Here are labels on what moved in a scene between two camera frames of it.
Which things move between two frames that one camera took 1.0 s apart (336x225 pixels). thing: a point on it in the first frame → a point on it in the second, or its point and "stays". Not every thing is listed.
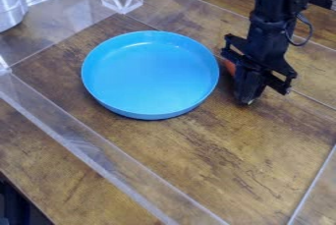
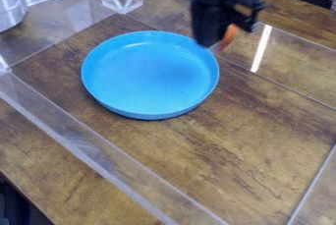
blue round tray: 149,75 stays
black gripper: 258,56 → 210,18
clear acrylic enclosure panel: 82,178 stays
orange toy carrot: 229,66 → 228,36
